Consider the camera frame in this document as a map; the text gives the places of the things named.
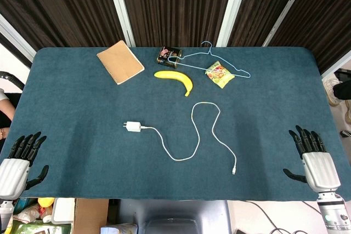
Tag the white plastic box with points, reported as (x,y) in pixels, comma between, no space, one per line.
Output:
(64,209)

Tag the brown spiral notebook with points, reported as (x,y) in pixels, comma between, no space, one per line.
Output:
(120,62)

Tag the yellow snack packet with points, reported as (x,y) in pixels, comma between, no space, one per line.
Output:
(219,75)

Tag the teal table cloth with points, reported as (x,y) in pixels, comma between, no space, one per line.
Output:
(82,121)

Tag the yellow plastic toy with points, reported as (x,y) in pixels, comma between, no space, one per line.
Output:
(46,202)

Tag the dark brown curtain panel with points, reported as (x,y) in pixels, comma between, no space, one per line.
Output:
(55,6)
(175,6)
(263,4)
(329,17)

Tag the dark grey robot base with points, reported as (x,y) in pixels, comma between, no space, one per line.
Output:
(170,214)

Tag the black trouser leg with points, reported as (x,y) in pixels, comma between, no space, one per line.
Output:
(342,90)

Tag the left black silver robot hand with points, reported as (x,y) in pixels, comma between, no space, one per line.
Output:
(13,173)

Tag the green printed package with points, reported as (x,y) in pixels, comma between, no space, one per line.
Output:
(35,228)

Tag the dark snack packet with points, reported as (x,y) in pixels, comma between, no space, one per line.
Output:
(167,56)

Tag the black white shoe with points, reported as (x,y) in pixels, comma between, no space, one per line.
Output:
(346,133)

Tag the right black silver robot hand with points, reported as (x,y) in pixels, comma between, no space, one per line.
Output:
(321,171)

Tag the black chair armrest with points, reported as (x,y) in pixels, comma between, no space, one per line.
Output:
(13,79)

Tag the white partition post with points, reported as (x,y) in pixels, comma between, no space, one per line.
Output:
(13,39)
(120,12)
(233,12)
(337,65)
(286,12)

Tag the yellow banana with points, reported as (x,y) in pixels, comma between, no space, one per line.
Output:
(178,76)

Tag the white sneaker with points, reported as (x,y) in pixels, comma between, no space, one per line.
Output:
(330,91)

